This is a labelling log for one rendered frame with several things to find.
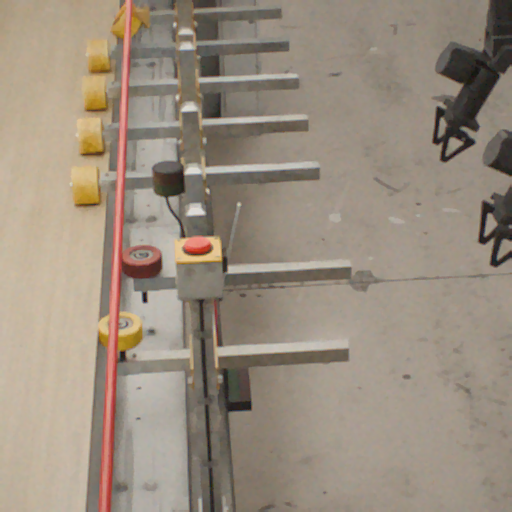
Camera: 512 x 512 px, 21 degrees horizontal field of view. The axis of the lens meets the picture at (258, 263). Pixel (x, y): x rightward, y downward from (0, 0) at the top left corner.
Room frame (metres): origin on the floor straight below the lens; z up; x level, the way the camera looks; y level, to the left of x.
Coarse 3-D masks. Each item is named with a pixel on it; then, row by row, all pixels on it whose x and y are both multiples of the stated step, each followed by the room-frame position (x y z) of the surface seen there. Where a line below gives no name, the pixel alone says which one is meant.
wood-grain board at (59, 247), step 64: (0, 0) 3.89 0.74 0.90; (64, 0) 3.87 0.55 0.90; (0, 64) 3.37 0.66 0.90; (64, 64) 3.36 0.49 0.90; (0, 128) 2.96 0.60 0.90; (64, 128) 2.95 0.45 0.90; (0, 192) 2.62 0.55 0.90; (64, 192) 2.62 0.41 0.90; (0, 256) 2.34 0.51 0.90; (64, 256) 2.33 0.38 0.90; (0, 320) 2.10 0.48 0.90; (64, 320) 2.10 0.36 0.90; (0, 384) 1.90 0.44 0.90; (64, 384) 1.89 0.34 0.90; (0, 448) 1.72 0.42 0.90; (64, 448) 1.72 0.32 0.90
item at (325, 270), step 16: (160, 272) 2.33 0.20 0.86; (240, 272) 2.32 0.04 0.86; (256, 272) 2.32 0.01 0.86; (272, 272) 2.32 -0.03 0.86; (288, 272) 2.32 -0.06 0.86; (304, 272) 2.33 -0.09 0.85; (320, 272) 2.33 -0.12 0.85; (336, 272) 2.33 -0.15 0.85; (144, 288) 2.31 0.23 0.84; (160, 288) 2.31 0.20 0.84; (176, 288) 2.31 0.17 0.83
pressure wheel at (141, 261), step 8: (136, 248) 2.35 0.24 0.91; (144, 248) 2.35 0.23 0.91; (152, 248) 2.35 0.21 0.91; (128, 256) 2.32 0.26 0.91; (136, 256) 2.32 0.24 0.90; (144, 256) 2.32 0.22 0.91; (152, 256) 2.31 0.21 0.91; (160, 256) 2.31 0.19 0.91; (128, 264) 2.29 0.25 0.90; (136, 264) 2.29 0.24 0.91; (144, 264) 2.29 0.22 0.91; (152, 264) 2.29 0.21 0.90; (160, 264) 2.31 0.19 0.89; (128, 272) 2.29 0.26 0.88; (136, 272) 2.28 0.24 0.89; (144, 272) 2.28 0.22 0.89; (152, 272) 2.29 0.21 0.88; (144, 296) 2.32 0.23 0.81
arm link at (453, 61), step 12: (444, 48) 2.60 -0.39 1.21; (456, 48) 2.56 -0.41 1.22; (468, 48) 2.59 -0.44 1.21; (504, 48) 2.54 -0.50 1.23; (444, 60) 2.56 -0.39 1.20; (456, 60) 2.55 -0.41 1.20; (468, 60) 2.56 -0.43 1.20; (480, 60) 2.56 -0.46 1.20; (492, 60) 2.57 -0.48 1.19; (504, 60) 2.54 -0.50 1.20; (444, 72) 2.55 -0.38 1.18; (456, 72) 2.55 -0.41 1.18; (468, 72) 2.55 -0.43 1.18; (504, 72) 2.54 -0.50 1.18
